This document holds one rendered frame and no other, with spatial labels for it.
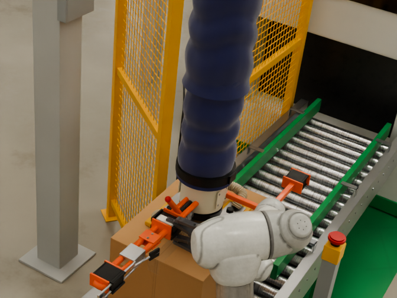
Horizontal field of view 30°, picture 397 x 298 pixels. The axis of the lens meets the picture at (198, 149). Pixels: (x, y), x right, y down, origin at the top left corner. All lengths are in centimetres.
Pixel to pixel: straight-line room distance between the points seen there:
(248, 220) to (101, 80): 417
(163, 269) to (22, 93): 329
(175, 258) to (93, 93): 323
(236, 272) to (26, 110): 380
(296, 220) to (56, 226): 222
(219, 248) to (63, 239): 221
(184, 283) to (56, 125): 124
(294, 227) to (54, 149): 198
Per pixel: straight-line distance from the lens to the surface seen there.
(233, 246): 191
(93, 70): 614
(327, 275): 300
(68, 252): 414
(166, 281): 275
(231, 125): 259
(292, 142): 444
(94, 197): 467
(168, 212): 269
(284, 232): 193
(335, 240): 289
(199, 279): 266
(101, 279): 240
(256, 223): 193
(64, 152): 371
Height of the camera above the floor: 279
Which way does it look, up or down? 32 degrees down
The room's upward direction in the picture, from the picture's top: 7 degrees clockwise
